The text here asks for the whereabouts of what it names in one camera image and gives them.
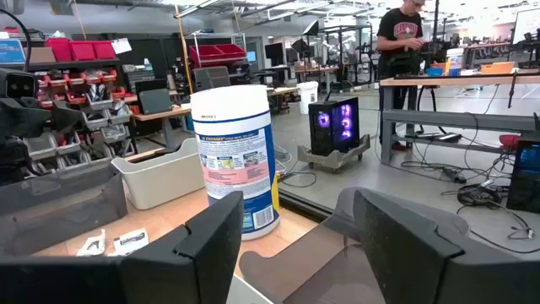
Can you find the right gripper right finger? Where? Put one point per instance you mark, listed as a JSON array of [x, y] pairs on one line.
[[422, 270]]

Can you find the white blue wipes tub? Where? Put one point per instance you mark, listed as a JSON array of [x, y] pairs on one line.
[[455, 63]]

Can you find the grey chair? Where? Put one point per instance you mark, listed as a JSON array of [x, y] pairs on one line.
[[211, 78]]

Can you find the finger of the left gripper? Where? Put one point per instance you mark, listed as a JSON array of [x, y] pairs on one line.
[[25, 118], [67, 116]]

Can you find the red storage bin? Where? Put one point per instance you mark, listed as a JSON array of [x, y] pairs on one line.
[[104, 50], [82, 50], [232, 50], [59, 50], [204, 55]]

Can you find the whiteboard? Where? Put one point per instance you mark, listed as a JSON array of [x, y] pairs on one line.
[[527, 25]]

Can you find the cardboard box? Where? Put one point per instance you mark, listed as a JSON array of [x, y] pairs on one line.
[[42, 55]]

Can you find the black station frame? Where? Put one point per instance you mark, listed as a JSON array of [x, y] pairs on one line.
[[339, 46]]

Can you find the person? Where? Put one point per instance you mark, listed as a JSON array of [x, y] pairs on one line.
[[398, 31]]

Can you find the black PC tower RGB fans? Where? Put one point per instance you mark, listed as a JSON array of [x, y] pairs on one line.
[[333, 122]]

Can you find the wooden workbench grey frame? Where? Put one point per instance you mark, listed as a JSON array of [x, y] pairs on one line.
[[455, 119]]

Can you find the white paper sheet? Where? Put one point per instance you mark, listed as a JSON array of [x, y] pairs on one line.
[[121, 45]]

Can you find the white plastic bin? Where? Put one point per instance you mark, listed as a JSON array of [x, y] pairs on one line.
[[160, 181]]

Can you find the white printed first aid packet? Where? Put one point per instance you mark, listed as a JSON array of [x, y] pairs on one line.
[[90, 245], [128, 241]]

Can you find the Lysol wipes canister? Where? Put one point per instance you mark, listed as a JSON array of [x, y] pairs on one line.
[[236, 139]]

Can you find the red object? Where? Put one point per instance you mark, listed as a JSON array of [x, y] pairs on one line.
[[509, 141]]

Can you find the blue bowl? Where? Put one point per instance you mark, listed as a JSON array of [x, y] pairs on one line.
[[434, 72]]

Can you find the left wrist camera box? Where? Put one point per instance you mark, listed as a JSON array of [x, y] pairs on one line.
[[19, 84]]

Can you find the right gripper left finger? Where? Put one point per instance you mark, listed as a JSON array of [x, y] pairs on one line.
[[126, 283]]

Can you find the grey translucent plastic bin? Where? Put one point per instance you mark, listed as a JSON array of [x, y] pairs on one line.
[[63, 211], [312, 262]]

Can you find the dark laptop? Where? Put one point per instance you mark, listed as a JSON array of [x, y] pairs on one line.
[[154, 99]]

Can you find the grey dolly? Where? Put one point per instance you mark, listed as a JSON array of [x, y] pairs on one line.
[[333, 160]]

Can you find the white bucket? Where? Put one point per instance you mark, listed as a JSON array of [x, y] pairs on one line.
[[308, 99]]

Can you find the black power brick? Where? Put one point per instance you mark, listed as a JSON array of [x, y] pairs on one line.
[[453, 175]]

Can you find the black PC tower blue light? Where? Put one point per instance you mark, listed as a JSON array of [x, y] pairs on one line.
[[525, 181]]

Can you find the blue sign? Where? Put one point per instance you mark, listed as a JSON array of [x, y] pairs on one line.
[[12, 51]]

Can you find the orange box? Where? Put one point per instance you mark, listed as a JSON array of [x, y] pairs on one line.
[[498, 68]]

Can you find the black power strip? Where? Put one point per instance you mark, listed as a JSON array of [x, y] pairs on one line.
[[439, 137]]

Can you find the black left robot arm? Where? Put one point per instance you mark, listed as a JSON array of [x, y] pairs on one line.
[[12, 160]]

